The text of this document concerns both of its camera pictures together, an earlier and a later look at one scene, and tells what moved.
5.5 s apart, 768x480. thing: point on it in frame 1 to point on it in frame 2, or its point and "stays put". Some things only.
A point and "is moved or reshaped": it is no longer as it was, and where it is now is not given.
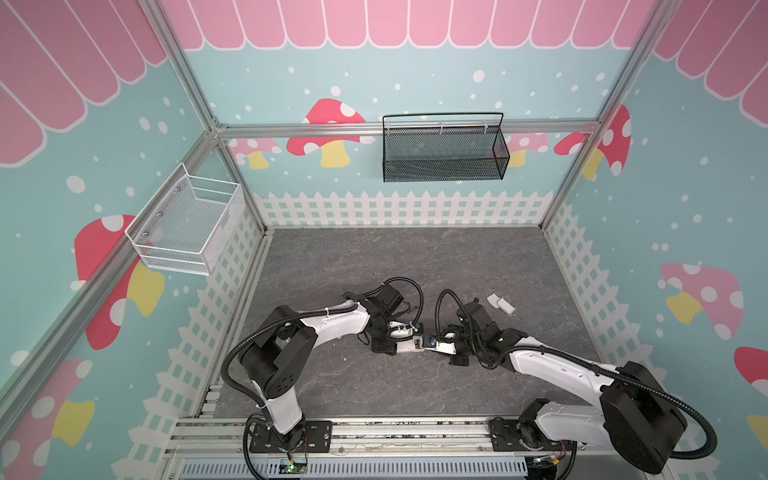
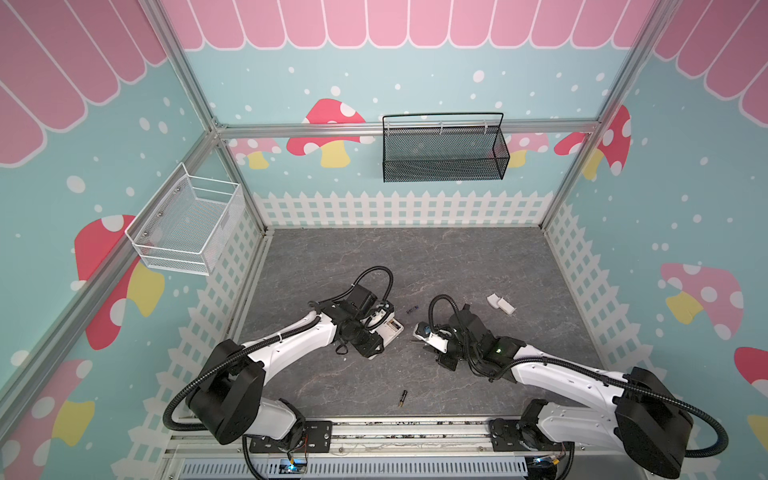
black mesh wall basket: [449, 146] stays put
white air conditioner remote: [414, 344] is moved or reshaped
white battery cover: [493, 299] stays put
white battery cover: [506, 306] stays put
